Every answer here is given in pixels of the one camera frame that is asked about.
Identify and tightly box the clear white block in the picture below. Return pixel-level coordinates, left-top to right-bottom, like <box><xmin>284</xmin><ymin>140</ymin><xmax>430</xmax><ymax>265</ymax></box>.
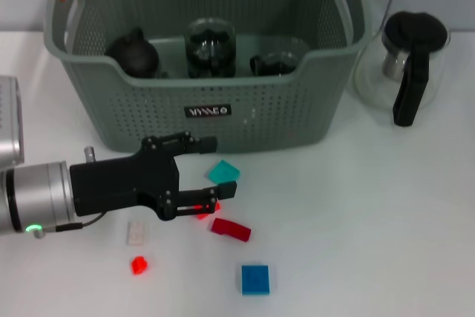
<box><xmin>125</xmin><ymin>221</ymin><xmax>147</xmax><ymax>247</ymax></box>

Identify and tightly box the left arm cable with plug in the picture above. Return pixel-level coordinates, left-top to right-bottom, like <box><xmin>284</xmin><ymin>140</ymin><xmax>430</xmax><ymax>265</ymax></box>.
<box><xmin>33</xmin><ymin>212</ymin><xmax>105</xmax><ymax>239</ymax></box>

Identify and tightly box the small black clay teapot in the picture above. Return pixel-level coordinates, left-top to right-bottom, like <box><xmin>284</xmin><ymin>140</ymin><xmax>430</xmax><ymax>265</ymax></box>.
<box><xmin>105</xmin><ymin>26</ymin><xmax>160</xmax><ymax>79</ymax></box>

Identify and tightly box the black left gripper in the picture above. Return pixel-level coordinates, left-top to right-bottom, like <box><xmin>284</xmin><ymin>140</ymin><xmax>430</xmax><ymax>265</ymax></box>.
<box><xmin>69</xmin><ymin>130</ymin><xmax>238</xmax><ymax>222</ymax></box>

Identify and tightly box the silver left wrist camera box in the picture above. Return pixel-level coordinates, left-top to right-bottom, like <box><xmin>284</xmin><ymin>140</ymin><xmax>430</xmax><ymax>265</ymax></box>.
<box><xmin>0</xmin><ymin>76</ymin><xmax>25</xmax><ymax>165</ymax></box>

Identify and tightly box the bright red sloped block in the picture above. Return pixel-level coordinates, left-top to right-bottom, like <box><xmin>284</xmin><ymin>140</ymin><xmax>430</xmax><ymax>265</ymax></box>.
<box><xmin>196</xmin><ymin>201</ymin><xmax>222</xmax><ymax>220</ymax></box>

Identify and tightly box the blue square building block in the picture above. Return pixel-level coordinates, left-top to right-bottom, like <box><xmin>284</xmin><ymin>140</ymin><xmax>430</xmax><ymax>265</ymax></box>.
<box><xmin>240</xmin><ymin>264</ymin><xmax>271</xmax><ymax>296</ymax></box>

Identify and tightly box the glass teapot black lid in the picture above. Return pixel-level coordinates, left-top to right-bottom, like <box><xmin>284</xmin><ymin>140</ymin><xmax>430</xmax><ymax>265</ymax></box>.
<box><xmin>352</xmin><ymin>10</ymin><xmax>452</xmax><ymax>128</ymax></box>

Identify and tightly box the dark red curved block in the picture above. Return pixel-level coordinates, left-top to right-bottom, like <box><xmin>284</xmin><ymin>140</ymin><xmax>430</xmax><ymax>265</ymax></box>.
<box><xmin>210</xmin><ymin>218</ymin><xmax>252</xmax><ymax>244</ymax></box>

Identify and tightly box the grey-green perforated storage bin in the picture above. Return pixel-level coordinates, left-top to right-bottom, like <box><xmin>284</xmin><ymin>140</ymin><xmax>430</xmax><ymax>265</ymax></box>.
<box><xmin>43</xmin><ymin>0</ymin><xmax>373</xmax><ymax>155</ymax></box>

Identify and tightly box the small red building block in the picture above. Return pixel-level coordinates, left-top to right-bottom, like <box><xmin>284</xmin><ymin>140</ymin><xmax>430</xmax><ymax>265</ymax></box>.
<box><xmin>131</xmin><ymin>256</ymin><xmax>148</xmax><ymax>276</ymax></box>

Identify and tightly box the teal square building block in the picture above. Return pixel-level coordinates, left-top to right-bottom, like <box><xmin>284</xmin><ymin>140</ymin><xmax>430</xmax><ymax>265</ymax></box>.
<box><xmin>206</xmin><ymin>159</ymin><xmax>241</xmax><ymax>186</ymax></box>

